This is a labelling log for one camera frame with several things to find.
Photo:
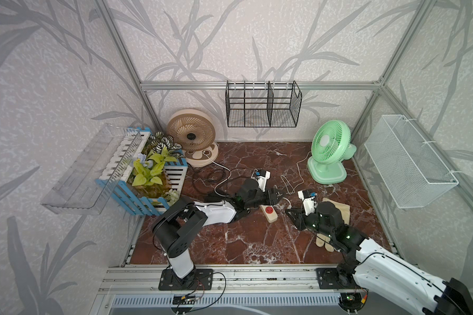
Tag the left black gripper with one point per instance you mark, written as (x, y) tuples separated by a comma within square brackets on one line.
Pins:
[(272, 197)]

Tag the cream work glove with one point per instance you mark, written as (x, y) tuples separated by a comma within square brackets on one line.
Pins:
[(321, 240)]

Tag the black green-cuffed glove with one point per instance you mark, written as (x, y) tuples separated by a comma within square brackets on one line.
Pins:
[(213, 197)]

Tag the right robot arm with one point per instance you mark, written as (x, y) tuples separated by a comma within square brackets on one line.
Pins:
[(370, 267)]

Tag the beige red power strip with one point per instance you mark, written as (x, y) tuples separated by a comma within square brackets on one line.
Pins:
[(270, 213)]

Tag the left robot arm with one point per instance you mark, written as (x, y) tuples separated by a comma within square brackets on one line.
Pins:
[(177, 228)]

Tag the blue white wooden crate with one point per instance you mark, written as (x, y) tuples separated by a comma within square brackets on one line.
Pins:
[(127, 197)]

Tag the green desk fan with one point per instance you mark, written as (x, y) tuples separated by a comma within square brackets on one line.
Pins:
[(331, 146)]

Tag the black wire wall basket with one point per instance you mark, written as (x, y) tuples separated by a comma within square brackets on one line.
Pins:
[(261, 105)]

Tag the green potted plant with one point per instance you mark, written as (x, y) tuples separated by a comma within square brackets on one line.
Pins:
[(148, 177)]

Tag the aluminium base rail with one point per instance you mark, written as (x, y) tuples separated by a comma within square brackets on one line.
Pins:
[(255, 288)]

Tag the clear plastic wall tray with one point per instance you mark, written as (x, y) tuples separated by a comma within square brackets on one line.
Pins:
[(90, 181)]

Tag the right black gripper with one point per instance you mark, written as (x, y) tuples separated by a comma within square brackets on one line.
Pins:
[(299, 217)]

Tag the beige desk fan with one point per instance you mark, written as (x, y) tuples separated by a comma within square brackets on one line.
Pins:
[(195, 132)]

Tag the white mesh wall basket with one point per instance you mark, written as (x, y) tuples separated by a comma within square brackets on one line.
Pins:
[(412, 171)]

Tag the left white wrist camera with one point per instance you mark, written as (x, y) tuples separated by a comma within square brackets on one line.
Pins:
[(261, 176)]

